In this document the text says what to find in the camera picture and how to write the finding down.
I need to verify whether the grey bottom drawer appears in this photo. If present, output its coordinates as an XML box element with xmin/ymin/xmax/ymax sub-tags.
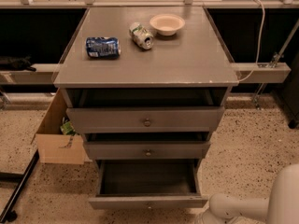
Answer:
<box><xmin>89</xmin><ymin>159</ymin><xmax>207</xmax><ymax>209</ymax></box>

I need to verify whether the grey drawer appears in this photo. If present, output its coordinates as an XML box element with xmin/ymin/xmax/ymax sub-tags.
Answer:
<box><xmin>89</xmin><ymin>159</ymin><xmax>207</xmax><ymax>209</ymax></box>
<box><xmin>83</xmin><ymin>141</ymin><xmax>210</xmax><ymax>160</ymax></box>
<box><xmin>66</xmin><ymin>107</ymin><xmax>224</xmax><ymax>134</ymax></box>

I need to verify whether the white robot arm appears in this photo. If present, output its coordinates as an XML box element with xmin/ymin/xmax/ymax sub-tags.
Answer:
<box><xmin>194</xmin><ymin>164</ymin><xmax>299</xmax><ymax>224</ymax></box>

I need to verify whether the grey drawer cabinet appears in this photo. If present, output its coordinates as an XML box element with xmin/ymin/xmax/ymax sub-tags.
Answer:
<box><xmin>53</xmin><ymin>6</ymin><xmax>240</xmax><ymax>161</ymax></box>

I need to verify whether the grey top drawer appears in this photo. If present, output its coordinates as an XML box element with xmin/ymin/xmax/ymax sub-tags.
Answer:
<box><xmin>66</xmin><ymin>107</ymin><xmax>224</xmax><ymax>134</ymax></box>

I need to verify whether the grey middle drawer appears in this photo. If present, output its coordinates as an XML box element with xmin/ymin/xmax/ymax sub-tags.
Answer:
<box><xmin>83</xmin><ymin>141</ymin><xmax>210</xmax><ymax>160</ymax></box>

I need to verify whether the green white soda can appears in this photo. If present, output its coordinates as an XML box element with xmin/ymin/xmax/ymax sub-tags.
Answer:
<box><xmin>129</xmin><ymin>22</ymin><xmax>153</xmax><ymax>50</ymax></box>

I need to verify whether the blue crushed soda can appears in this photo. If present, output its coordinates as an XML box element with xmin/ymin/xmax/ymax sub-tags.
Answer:
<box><xmin>85</xmin><ymin>37</ymin><xmax>121</xmax><ymax>58</ymax></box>

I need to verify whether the white paper bowl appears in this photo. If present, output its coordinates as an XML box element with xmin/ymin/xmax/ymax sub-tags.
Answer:
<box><xmin>149</xmin><ymin>14</ymin><xmax>185</xmax><ymax>36</ymax></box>

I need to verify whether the green packet in box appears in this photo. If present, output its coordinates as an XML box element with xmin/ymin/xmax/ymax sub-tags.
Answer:
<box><xmin>60</xmin><ymin>119</ymin><xmax>76</xmax><ymax>135</ymax></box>

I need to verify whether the cardboard box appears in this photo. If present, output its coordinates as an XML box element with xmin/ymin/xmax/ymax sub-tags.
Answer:
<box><xmin>36</xmin><ymin>91</ymin><xmax>86</xmax><ymax>164</ymax></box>

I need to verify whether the diagonal metal strut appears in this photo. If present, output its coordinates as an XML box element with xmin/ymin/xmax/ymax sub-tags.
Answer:
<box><xmin>249</xmin><ymin>19</ymin><xmax>299</xmax><ymax>109</ymax></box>

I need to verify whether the black object on ledge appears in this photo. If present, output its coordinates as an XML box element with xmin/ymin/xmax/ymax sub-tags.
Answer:
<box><xmin>0</xmin><ymin>56</ymin><xmax>36</xmax><ymax>72</ymax></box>

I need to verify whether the metal frame rail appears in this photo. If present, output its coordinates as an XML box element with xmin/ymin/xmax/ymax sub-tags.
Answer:
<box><xmin>0</xmin><ymin>63</ymin><xmax>291</xmax><ymax>85</ymax></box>

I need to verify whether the black floor rail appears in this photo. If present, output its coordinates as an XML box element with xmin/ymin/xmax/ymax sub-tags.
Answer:
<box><xmin>0</xmin><ymin>151</ymin><xmax>39</xmax><ymax>224</ymax></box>

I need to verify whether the white cable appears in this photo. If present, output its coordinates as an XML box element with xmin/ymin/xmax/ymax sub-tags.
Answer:
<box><xmin>236</xmin><ymin>0</ymin><xmax>266</xmax><ymax>83</ymax></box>

